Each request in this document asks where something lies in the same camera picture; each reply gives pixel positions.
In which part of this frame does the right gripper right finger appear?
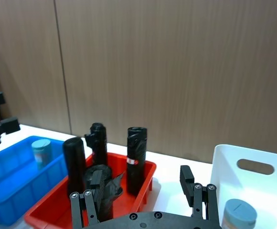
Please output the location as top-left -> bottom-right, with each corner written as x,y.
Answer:
180,165 -> 220,222

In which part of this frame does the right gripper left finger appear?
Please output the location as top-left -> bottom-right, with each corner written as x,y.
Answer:
69,170 -> 108,229

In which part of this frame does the short crumpled black bag roll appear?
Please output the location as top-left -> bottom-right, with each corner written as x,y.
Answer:
84,164 -> 124,222

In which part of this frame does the smooth black bag roll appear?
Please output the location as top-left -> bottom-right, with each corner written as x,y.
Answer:
62,136 -> 87,195

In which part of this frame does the cylinder container with teal lid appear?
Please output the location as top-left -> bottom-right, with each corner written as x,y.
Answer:
221,198 -> 258,229
31,139 -> 52,169

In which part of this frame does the red plastic bin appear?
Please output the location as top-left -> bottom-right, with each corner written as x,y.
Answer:
23,152 -> 158,229

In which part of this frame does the black bag roll with loose flap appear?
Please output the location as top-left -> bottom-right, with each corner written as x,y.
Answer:
84,122 -> 108,168

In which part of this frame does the black bag roll with red label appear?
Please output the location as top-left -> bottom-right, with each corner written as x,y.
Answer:
126,126 -> 149,197

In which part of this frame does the blue plastic bin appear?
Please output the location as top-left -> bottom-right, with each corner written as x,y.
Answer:
0,135 -> 69,227

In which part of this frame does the white plastic bin with handle hole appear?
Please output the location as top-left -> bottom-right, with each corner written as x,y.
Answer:
210,144 -> 277,229

